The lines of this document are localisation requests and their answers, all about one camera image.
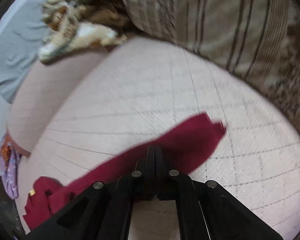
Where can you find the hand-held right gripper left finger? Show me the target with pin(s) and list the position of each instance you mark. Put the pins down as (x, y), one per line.
(150, 160)

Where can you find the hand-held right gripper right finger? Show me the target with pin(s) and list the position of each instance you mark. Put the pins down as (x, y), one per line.
(159, 160)

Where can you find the dark red garment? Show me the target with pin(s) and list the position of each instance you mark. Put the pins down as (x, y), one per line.
(190, 140)

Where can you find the pink checked bed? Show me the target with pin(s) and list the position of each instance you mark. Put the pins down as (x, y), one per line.
(140, 92)

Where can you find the purple floral cloth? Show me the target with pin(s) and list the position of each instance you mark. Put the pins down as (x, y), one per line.
(8, 175)

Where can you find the tiger print fluffy blanket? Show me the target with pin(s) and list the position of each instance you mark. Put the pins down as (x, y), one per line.
(75, 30)

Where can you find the grey bed sheet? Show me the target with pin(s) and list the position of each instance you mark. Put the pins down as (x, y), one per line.
(15, 50)

